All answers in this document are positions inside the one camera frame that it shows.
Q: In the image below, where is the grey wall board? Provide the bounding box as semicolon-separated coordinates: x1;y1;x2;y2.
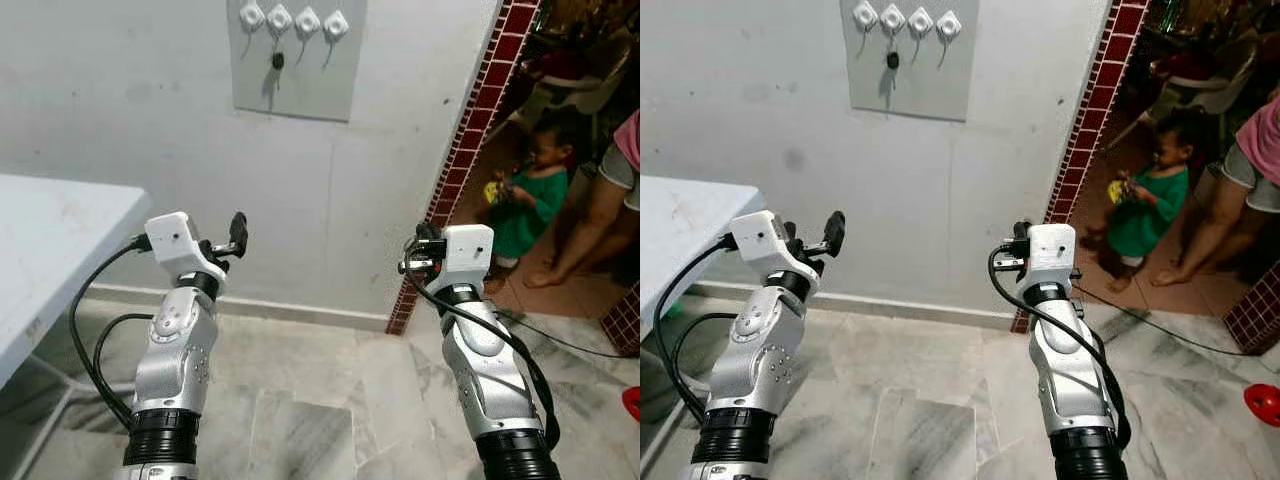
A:
226;0;368;124
840;0;981;123

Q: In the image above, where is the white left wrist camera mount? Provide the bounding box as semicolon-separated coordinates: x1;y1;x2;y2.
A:
730;210;821;293
145;211;229;291

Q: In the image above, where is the child in green shirt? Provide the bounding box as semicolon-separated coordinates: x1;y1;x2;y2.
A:
1105;110;1191;294
486;120;577;296

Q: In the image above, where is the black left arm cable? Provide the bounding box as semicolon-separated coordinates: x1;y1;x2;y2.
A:
652;233;739;429
68;233;153;433

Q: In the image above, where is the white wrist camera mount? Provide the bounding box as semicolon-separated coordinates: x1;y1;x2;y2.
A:
730;210;821;293
440;224;495;291
145;211;229;291
1026;223;1077;289

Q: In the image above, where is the thin black floor cable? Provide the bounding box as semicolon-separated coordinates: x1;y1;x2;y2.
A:
495;310;641;359
1075;285;1251;356

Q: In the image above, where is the white table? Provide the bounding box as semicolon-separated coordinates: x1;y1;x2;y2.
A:
0;174;152;480
640;175;736;480

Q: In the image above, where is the low red brick tile wall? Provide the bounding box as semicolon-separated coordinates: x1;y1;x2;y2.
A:
598;283;641;358
1222;262;1280;356

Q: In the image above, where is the red brick tile trim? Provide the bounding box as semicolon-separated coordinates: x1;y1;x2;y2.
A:
1010;0;1151;334
385;0;543;336

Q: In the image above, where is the white plastic chair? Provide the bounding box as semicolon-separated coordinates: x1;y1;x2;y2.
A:
520;40;636;131
1135;35;1261;151

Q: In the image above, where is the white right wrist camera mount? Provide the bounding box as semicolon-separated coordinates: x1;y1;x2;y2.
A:
440;224;495;291
1026;223;1077;289

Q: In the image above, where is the barefoot adult in shorts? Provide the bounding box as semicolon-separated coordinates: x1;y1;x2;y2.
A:
523;110;641;289
1150;88;1280;288

